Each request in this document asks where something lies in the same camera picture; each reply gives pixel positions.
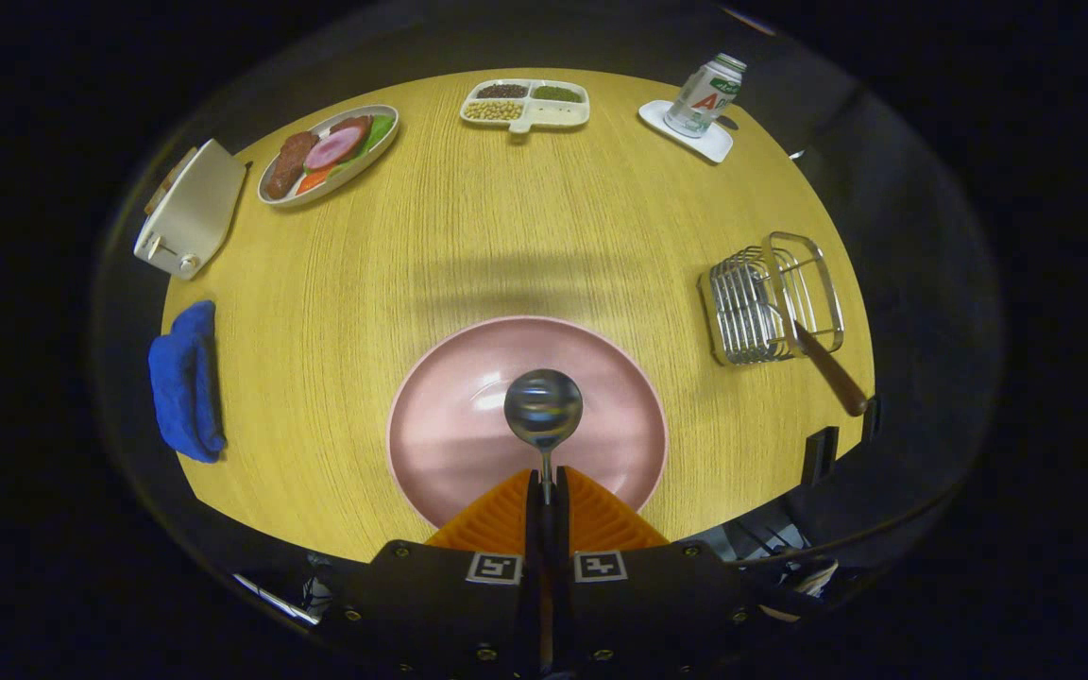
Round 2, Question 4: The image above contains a blue folded cloth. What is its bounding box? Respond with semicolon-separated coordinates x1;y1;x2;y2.
148;300;228;464

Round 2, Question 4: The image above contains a metal spoon wooden handle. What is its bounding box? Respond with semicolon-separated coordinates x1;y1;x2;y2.
504;369;585;506

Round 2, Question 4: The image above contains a metal wire cutlery basket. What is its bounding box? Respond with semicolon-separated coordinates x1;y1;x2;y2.
698;231;845;367

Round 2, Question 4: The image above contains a white toaster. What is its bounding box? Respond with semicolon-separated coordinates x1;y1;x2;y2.
133;139;249;281

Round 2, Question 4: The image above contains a green lettuce leaf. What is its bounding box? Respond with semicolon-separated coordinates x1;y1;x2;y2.
355;113;396;157

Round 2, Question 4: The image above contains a large brown meat piece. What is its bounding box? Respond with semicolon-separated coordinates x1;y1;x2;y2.
265;131;318;199

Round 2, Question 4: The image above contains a brown toast slice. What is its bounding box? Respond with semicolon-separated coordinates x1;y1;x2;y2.
145;146;197;216

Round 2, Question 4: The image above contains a white divided tray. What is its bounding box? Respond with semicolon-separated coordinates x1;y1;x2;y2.
459;78;591;135

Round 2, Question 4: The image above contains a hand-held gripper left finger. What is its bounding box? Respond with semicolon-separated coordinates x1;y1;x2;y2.
327;466;545;676

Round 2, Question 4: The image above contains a white drink bottle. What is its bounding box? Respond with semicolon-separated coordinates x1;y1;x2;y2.
664;54;748;139

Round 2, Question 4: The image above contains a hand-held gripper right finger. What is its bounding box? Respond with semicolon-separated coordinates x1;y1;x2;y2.
549;466;776;676

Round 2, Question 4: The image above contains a pink ham slice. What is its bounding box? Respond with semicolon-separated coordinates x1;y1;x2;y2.
304;126;366;171

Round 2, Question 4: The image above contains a pink round plate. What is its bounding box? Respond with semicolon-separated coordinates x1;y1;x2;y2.
386;315;669;530

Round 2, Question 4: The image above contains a white square coaster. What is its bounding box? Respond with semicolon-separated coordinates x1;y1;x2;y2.
638;99;735;164

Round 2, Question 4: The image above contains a metal fork wooden handle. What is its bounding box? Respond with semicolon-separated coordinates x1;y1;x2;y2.
763;283;870;417

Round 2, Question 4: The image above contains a white oval food plate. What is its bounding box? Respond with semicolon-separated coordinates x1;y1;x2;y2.
257;104;400;208

